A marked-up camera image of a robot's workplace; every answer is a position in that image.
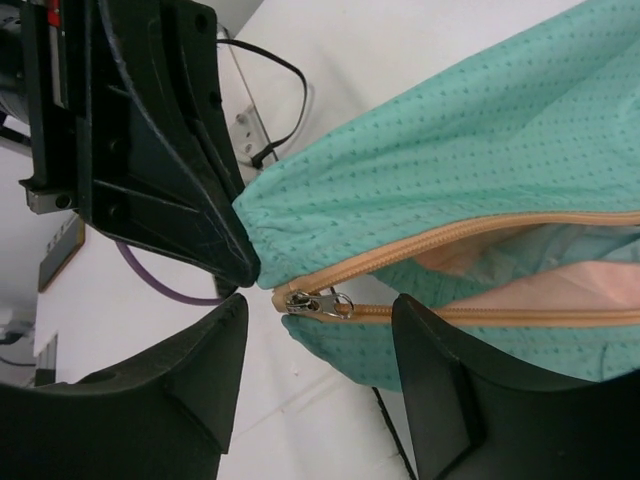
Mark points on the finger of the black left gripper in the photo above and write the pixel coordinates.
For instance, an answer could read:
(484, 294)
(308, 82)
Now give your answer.
(156, 167)

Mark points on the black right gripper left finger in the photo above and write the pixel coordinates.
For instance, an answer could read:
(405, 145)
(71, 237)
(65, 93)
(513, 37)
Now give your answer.
(165, 413)

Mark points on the orange and teal jacket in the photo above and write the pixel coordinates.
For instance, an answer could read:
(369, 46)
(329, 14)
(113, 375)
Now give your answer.
(502, 193)

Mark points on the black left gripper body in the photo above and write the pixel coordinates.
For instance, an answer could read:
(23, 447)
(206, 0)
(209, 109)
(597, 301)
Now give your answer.
(46, 85)

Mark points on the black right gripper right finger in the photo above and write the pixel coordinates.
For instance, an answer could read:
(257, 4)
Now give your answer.
(475, 412)

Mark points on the silver zipper slider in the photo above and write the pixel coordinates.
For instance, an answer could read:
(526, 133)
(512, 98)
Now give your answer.
(332, 304)

